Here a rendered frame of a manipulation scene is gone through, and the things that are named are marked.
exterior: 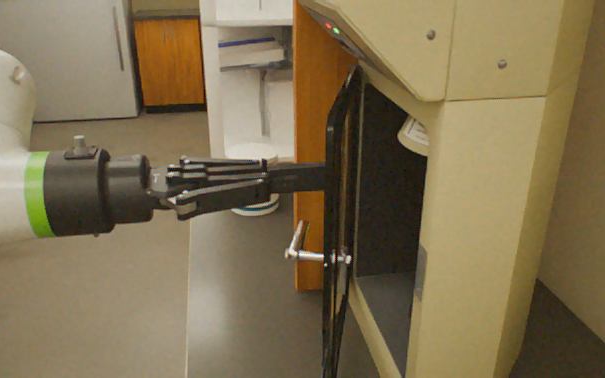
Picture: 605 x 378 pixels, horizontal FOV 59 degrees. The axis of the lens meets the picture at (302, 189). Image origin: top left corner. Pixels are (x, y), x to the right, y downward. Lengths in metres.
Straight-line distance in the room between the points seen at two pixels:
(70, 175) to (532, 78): 0.47
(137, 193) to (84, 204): 0.05
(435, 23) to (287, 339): 0.60
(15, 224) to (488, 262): 0.51
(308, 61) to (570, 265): 0.64
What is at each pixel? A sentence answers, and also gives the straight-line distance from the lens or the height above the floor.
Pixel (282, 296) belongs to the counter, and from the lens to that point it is 1.05.
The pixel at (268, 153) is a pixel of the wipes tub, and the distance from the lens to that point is 1.32.
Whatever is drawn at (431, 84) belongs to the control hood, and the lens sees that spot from 0.54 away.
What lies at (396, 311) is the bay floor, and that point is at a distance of 0.89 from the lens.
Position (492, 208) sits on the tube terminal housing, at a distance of 0.63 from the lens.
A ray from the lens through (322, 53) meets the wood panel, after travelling 0.89.
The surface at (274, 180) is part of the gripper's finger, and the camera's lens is 0.59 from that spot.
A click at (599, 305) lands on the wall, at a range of 1.11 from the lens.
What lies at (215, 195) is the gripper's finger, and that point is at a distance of 0.56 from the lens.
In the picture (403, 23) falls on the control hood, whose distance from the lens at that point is 0.52.
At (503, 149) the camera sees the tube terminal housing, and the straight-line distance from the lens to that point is 0.60.
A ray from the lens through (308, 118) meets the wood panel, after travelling 0.91.
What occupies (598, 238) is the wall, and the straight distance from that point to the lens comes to 1.09.
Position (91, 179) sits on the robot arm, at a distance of 0.57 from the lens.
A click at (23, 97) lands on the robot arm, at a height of 1.40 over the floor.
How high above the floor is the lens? 1.55
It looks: 24 degrees down
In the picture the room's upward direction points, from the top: straight up
